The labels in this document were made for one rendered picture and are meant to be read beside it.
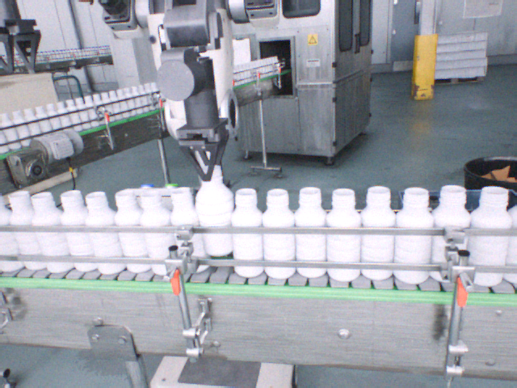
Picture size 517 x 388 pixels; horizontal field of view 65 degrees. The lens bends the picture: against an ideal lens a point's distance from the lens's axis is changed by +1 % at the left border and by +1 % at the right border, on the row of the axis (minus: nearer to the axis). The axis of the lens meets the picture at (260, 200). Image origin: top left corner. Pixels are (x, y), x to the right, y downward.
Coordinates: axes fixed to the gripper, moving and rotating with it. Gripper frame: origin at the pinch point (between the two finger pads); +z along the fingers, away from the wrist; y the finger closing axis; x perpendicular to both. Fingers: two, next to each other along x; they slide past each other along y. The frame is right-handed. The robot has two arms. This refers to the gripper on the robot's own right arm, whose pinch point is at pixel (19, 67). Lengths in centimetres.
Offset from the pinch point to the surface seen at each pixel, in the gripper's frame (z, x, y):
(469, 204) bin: 49, 105, -37
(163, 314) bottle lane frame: 47, 33, 21
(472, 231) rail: 28, 88, 19
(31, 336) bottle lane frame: 55, 0, 21
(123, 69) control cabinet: 39, -255, -523
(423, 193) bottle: 24, 81, 15
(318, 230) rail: 29, 63, 19
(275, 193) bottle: 24, 56, 14
